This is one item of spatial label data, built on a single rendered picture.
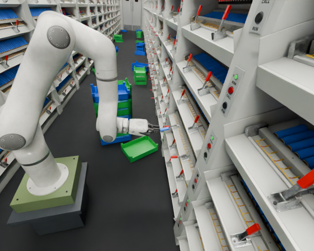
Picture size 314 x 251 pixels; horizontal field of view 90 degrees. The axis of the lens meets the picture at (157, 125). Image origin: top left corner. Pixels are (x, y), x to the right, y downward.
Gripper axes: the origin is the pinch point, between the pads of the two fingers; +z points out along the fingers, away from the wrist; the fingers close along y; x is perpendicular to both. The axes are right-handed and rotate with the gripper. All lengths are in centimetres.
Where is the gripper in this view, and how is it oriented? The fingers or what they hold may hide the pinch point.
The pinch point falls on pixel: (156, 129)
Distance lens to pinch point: 88.2
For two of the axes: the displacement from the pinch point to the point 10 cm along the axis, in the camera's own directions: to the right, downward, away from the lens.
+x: -2.0, 7.9, 5.8
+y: -0.9, -6.1, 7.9
